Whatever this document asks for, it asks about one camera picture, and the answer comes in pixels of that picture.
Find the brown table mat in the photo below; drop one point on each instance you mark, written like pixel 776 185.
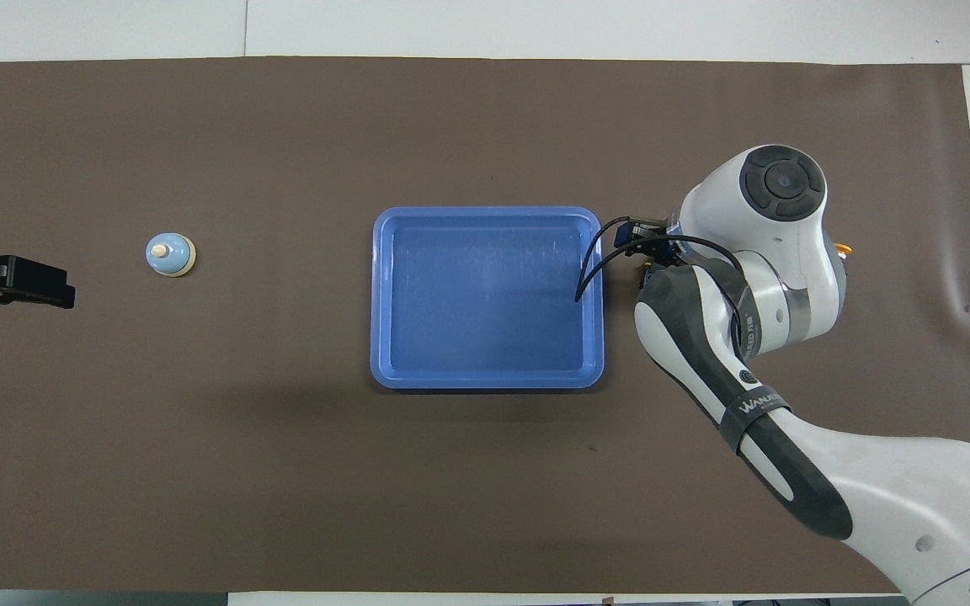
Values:
pixel 199 463

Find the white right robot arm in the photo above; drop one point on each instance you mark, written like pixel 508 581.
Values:
pixel 788 278

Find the blue plastic tray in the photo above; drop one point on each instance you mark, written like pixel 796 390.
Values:
pixel 485 337

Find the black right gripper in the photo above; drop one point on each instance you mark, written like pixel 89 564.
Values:
pixel 649 238

